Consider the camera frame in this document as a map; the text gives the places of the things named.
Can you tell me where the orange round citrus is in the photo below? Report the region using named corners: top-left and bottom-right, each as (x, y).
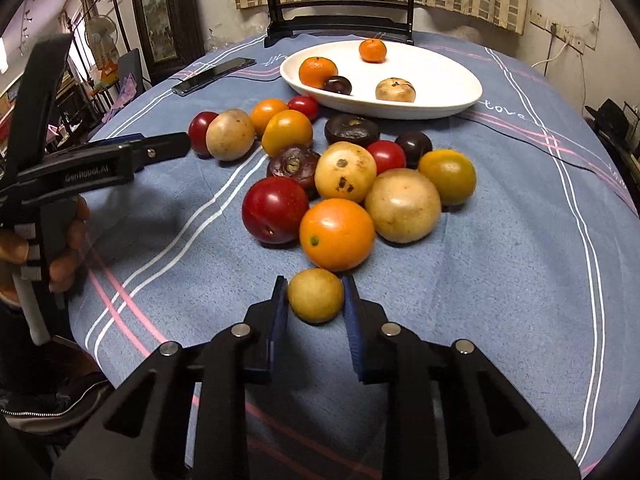
top-left (299, 198), bottom-right (376, 272)

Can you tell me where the dark purple plum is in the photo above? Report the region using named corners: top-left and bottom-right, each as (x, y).
top-left (322, 75), bottom-right (352, 96)

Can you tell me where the cracked beige fruit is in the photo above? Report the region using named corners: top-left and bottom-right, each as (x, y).
top-left (375, 77), bottom-right (416, 103)

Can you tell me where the small orange kumquat-like fruit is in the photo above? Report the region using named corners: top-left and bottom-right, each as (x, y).
top-left (250, 99), bottom-right (288, 138)

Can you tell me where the red cherry tomato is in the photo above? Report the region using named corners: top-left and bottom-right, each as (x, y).
top-left (367, 140), bottom-right (407, 174)

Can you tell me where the small red tomato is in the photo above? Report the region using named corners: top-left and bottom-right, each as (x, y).
top-left (288, 96), bottom-right (320, 122)

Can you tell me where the blue striped tablecloth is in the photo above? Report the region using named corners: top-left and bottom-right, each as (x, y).
top-left (70, 34), bottom-right (639, 479)

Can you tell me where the wall power strip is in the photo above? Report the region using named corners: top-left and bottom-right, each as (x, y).
top-left (529, 9), bottom-right (586, 54)

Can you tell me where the large tan passion fruit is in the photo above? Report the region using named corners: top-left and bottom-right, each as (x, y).
top-left (205, 108), bottom-right (256, 162)

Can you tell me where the pale tan passion fruit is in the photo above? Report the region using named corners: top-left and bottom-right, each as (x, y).
top-left (364, 168), bottom-right (442, 245)

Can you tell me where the dark purple mangosteen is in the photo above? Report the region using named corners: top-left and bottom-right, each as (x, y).
top-left (267, 144), bottom-right (320, 200)

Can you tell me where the large orange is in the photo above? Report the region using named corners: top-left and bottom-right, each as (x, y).
top-left (298, 56), bottom-right (338, 89)

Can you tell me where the dark flat mangosteen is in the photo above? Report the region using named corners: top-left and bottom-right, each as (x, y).
top-left (324, 114), bottom-right (380, 148)

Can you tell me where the small mandarin orange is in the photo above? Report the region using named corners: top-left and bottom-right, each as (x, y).
top-left (358, 38), bottom-right (387, 63)

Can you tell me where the person's left hand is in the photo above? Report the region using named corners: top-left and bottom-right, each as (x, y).
top-left (0, 194), bottom-right (92, 306)

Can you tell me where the dark framed painting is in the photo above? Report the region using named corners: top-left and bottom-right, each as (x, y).
top-left (132, 0), bottom-right (204, 84)

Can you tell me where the standing fan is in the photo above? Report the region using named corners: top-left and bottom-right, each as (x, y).
top-left (85, 15), bottom-right (119, 70)

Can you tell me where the black smartphone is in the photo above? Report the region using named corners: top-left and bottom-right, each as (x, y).
top-left (171, 58), bottom-right (256, 96)

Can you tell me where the large red plum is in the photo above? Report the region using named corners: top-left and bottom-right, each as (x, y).
top-left (188, 110), bottom-right (218, 158)

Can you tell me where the yellow-green citrus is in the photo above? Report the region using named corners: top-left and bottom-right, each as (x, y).
top-left (418, 150), bottom-right (476, 207)

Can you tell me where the small yellow-green lime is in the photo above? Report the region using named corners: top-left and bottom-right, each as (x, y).
top-left (288, 268), bottom-right (344, 325)

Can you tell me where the round goldfish screen stand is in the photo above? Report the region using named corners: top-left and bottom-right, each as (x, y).
top-left (265, 0), bottom-right (414, 48)

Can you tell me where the yellow-orange fruit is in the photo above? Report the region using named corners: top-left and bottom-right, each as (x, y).
top-left (262, 110), bottom-right (314, 157)

